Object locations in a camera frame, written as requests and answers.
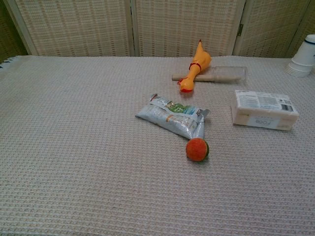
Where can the orange green ball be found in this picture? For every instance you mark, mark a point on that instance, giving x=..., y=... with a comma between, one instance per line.
x=196, y=149

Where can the beige woven tablecloth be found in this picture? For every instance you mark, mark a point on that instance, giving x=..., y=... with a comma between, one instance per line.
x=86, y=147

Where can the woven folding screen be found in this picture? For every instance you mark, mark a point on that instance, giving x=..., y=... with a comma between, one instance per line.
x=78, y=27

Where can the silver snack bag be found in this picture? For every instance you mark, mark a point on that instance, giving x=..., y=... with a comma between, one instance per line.
x=169, y=115

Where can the wooden rolling pin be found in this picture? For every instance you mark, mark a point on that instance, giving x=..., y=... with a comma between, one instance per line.
x=179, y=77

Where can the yellow rubber chicken toy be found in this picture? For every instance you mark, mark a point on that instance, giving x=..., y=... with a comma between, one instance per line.
x=200, y=61

